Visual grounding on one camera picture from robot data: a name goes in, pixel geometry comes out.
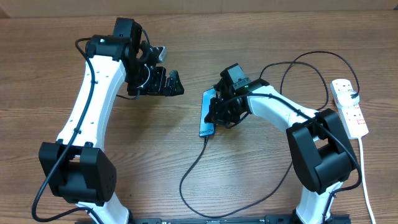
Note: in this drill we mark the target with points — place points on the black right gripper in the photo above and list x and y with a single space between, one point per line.
217 117

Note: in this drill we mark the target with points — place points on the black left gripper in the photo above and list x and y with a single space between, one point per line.
158 86

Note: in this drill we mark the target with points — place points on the Samsung Galaxy smartphone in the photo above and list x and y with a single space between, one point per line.
206 129

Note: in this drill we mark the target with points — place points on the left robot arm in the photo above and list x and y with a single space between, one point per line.
75 165

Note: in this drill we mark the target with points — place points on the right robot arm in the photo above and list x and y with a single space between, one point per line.
321 153

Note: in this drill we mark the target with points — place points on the white USB charger plug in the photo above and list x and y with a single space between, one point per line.
346 99

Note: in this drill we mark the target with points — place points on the white power strip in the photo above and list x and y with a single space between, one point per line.
352 117

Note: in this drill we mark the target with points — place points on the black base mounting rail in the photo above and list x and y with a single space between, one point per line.
267 219

